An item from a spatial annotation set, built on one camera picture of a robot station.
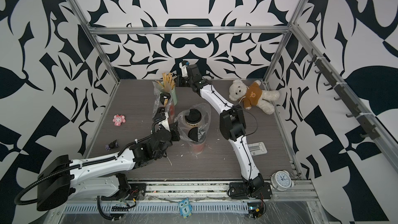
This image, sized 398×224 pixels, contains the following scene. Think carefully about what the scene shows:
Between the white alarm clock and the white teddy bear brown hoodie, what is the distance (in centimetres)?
36

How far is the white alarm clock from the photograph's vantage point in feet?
2.44

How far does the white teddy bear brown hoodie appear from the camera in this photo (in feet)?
3.33
